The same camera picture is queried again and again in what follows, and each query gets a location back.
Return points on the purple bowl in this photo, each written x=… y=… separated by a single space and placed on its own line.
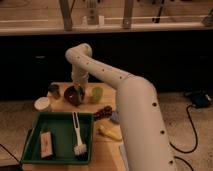
x=72 y=96

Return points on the yellow banana toy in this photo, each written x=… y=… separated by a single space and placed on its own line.
x=108 y=133

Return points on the blue gray cloth piece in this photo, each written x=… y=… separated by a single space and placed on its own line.
x=114 y=117

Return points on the blue black device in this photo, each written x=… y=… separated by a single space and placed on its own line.
x=199 y=99

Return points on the dark grape bunch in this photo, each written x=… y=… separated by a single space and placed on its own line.
x=104 y=112

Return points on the green pepper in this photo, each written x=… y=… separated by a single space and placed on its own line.
x=80 y=90

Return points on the wooden shelf frame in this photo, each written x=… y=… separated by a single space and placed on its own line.
x=18 y=17

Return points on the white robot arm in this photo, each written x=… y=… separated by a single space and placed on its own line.
x=144 y=134

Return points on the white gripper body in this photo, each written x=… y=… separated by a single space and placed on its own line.
x=79 y=76

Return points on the white dish brush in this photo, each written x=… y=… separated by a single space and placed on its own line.
x=80 y=148

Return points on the green plastic tray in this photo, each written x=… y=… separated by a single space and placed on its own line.
x=60 y=125

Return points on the dark metal can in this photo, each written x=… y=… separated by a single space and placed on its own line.
x=53 y=89

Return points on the light green cup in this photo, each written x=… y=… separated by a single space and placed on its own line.
x=96 y=94

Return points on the wooden block sponge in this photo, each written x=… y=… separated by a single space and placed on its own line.
x=46 y=144

